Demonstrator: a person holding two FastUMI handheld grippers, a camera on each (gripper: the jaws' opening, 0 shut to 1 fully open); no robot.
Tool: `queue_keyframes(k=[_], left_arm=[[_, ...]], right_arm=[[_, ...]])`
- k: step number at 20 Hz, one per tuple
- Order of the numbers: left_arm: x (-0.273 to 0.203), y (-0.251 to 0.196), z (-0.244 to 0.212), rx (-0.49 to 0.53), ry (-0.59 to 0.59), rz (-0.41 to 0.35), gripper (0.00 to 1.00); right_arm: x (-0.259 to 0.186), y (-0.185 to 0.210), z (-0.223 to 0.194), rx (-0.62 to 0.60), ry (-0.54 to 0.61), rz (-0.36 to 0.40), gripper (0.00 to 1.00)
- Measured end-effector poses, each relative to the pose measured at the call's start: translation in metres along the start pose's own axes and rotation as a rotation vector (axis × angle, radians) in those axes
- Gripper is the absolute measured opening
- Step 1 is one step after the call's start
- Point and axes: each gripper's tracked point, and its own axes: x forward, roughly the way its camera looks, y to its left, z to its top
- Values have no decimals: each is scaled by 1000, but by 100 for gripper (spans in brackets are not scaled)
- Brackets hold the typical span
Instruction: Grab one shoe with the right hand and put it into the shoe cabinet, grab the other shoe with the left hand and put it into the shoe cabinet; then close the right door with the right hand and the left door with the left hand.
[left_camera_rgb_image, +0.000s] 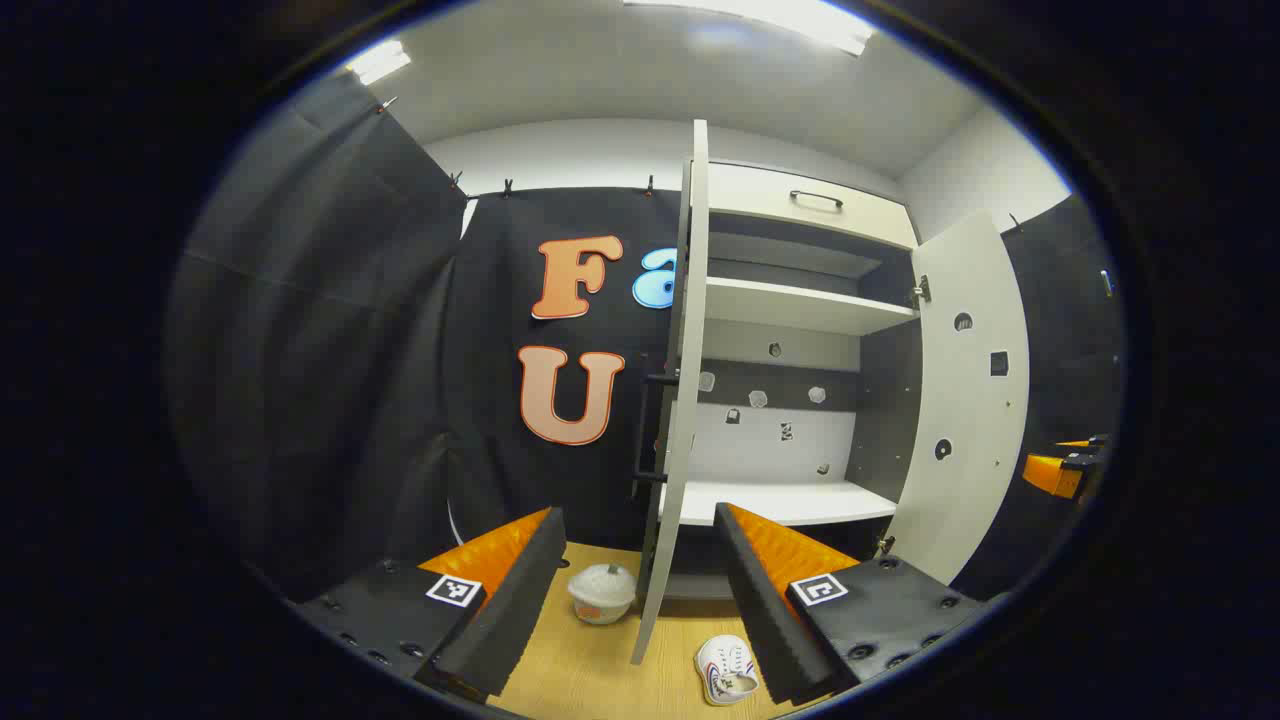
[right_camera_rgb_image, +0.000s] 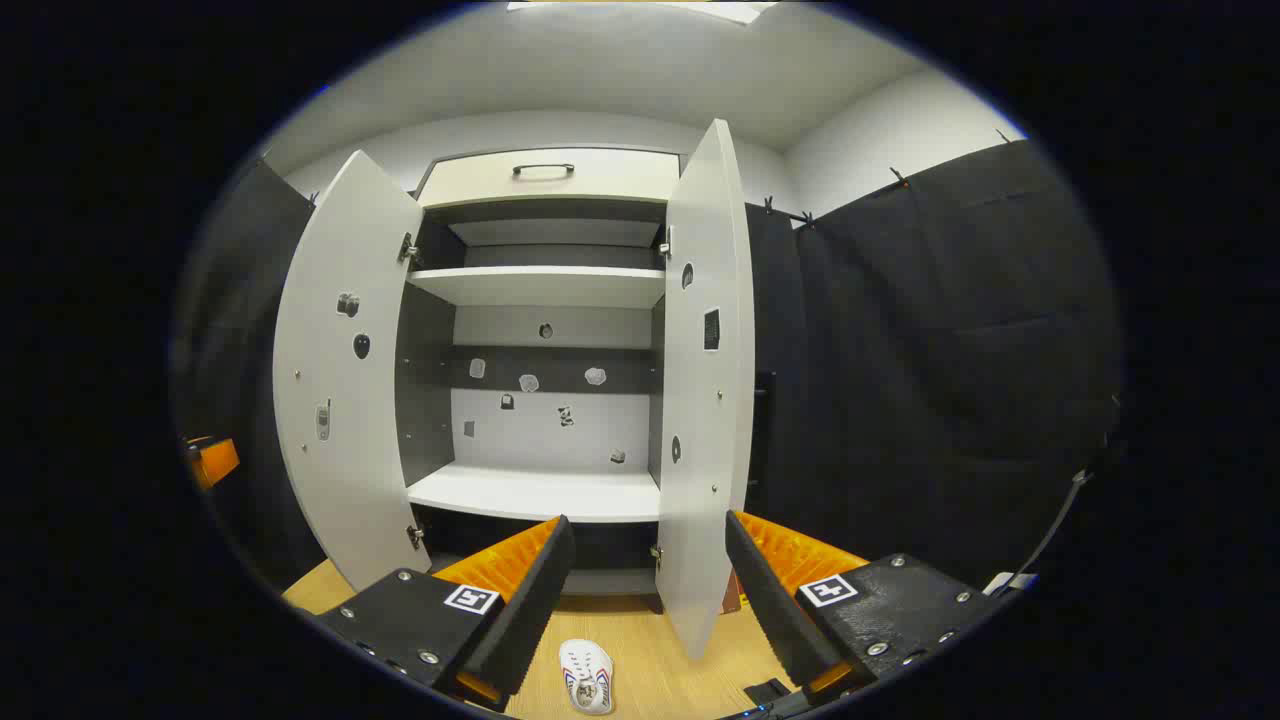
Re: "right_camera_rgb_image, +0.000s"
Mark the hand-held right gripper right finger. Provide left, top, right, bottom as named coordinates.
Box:
left=725, top=508, right=996, bottom=703

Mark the white shoe cabinet door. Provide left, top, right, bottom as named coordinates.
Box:
left=655, top=120, right=756, bottom=661
left=272, top=150, right=433, bottom=593

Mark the black backdrop cloth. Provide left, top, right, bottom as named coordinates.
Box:
left=170, top=140, right=1126, bottom=601

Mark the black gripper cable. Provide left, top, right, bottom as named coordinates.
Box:
left=985, top=468, right=1096, bottom=593

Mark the white sneaker shoe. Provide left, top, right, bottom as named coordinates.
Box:
left=558, top=640, right=614, bottom=715

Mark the ceiling light panel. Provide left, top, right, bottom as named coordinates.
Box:
left=508, top=0, right=773, bottom=23

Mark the white cabinet shelf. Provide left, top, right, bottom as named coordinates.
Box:
left=408, top=462, right=661, bottom=523
left=408, top=265, right=666, bottom=309

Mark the white shoe cabinet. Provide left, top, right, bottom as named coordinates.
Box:
left=272, top=120, right=756, bottom=661

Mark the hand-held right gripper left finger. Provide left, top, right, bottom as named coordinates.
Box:
left=315, top=515, right=578, bottom=713

